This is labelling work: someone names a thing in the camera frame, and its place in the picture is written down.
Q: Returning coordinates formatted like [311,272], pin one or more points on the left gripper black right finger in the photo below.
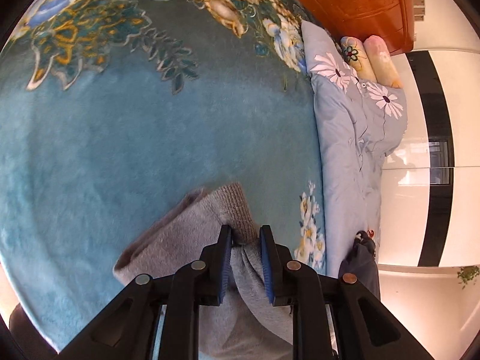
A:
[332,318]

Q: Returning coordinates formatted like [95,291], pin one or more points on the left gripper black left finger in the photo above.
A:
[158,318]

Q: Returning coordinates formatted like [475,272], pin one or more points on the grey fleece sweater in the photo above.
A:
[245,325]

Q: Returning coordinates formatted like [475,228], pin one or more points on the dark grey garment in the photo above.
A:
[360,261]

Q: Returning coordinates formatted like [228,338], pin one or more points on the green potted plant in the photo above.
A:
[467,275]

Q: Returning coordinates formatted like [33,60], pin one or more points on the light blue floral quilt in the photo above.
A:
[359,123]

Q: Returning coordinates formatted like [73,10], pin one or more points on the teal floral plush blanket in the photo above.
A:
[113,110]

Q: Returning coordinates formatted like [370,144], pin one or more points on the orange wooden headboard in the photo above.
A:
[392,20]

